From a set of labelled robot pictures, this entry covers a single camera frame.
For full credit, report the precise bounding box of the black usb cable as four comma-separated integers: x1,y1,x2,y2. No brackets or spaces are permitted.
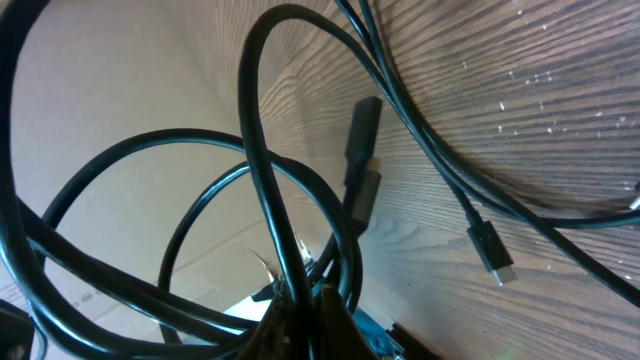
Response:
0,0,640,360

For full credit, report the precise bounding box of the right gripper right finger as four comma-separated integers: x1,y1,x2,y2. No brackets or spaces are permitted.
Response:
316,285,378,360

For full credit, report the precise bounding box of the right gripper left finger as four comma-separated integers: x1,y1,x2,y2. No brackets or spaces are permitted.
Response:
235,282,305,360

